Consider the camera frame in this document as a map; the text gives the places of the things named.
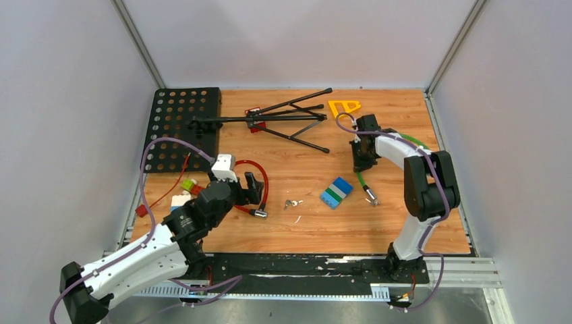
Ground red cable lock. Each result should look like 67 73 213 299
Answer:
234 159 269 219

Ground green cable lock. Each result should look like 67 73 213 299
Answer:
349 131 432 199

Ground green lock keys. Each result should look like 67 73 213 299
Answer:
366 198 380 207

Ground silver keys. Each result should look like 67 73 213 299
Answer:
283 200 303 211

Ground red tag with cord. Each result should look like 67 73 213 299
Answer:
134 153 192 219

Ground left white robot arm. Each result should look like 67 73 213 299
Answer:
59 172 266 323

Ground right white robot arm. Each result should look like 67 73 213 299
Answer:
350 114 461 282

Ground red yellow toy brick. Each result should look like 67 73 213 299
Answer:
190 185 204 196

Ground blue green white brick stack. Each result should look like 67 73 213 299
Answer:
320 177 353 210

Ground green toy brick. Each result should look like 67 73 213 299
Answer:
180 179 197 192

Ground yellow plastic triangle piece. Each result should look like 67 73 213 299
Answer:
328 100 362 118

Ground red label card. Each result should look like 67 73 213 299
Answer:
244 107 266 134

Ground black perforated music stand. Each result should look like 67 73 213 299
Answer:
142 87 333 173

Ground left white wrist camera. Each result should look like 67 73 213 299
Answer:
211 154 238 182

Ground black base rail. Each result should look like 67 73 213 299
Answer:
180 252 430 296

